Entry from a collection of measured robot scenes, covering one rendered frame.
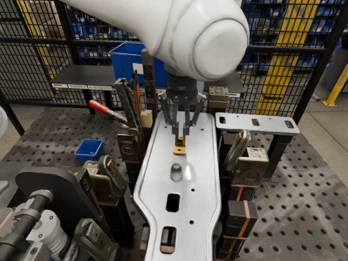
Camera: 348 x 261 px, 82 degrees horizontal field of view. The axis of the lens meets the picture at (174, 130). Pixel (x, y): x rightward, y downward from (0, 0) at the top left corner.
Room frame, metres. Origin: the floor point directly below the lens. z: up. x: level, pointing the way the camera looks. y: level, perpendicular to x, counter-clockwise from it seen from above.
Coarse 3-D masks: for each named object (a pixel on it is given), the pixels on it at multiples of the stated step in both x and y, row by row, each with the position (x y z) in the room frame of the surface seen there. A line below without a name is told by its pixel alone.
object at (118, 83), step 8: (120, 80) 0.49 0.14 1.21; (112, 88) 0.49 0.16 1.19; (120, 88) 0.47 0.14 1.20; (128, 88) 0.50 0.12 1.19; (120, 96) 0.47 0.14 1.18; (128, 96) 0.50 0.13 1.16; (128, 104) 0.47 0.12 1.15; (128, 112) 0.47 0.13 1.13; (136, 112) 0.50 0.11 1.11; (128, 120) 0.47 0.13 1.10; (136, 120) 0.50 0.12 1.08
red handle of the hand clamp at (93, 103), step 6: (90, 102) 0.50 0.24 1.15; (96, 102) 0.50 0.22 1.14; (96, 108) 0.49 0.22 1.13; (102, 108) 0.49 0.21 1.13; (108, 108) 0.50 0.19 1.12; (108, 114) 0.49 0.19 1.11; (114, 114) 0.49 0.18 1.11; (120, 120) 0.49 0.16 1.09; (126, 120) 0.49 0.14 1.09; (138, 126) 0.49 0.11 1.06
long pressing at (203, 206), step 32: (160, 128) 0.56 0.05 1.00; (192, 128) 0.56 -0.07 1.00; (160, 160) 0.41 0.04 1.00; (192, 160) 0.41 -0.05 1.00; (160, 192) 0.30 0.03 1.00; (192, 192) 0.30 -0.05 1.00; (160, 224) 0.22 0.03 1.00; (192, 224) 0.22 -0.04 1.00; (160, 256) 0.15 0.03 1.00; (192, 256) 0.15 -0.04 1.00
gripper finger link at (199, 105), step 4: (200, 100) 0.46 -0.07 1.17; (204, 100) 0.46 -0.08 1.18; (196, 104) 0.48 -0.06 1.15; (200, 104) 0.46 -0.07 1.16; (196, 108) 0.46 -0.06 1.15; (200, 108) 0.46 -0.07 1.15; (196, 112) 0.46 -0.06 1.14; (196, 116) 0.46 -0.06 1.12; (196, 120) 0.46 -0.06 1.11; (192, 124) 0.46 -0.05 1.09
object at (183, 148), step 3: (180, 135) 0.51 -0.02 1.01; (180, 138) 0.50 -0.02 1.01; (186, 138) 0.50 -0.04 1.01; (174, 144) 0.47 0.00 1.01; (180, 144) 0.47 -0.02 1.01; (174, 147) 0.46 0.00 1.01; (177, 147) 0.46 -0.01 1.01; (180, 147) 0.46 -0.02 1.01; (183, 147) 0.46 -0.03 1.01; (174, 150) 0.44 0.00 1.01; (177, 150) 0.44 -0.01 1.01; (183, 150) 0.44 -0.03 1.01; (183, 153) 0.43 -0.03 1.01
